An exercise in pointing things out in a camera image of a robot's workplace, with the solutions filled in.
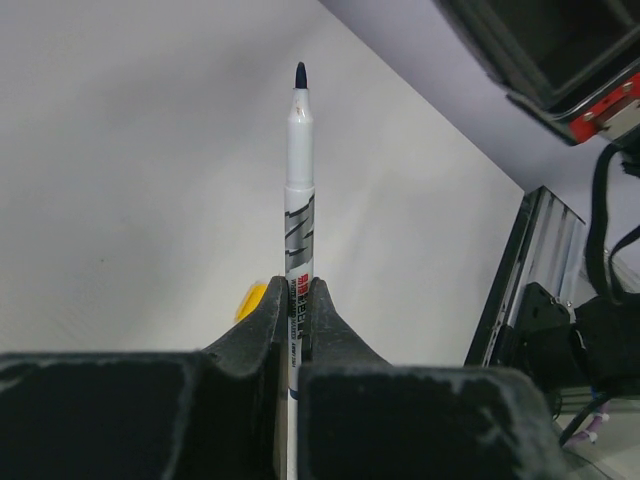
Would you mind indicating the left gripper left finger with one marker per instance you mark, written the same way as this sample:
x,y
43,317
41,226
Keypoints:
x,y
214,413

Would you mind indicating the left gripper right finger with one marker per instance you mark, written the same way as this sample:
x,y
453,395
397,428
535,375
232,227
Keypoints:
x,y
360,417

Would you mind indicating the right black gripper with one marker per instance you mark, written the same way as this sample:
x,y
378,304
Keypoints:
x,y
573,66

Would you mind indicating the yellow pen cap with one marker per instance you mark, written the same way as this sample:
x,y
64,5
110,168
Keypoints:
x,y
250,301

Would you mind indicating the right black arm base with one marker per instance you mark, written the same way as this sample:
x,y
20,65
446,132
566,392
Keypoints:
x,y
599,350

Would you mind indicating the aluminium rail frame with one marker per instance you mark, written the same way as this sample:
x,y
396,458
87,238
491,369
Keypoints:
x,y
545,248

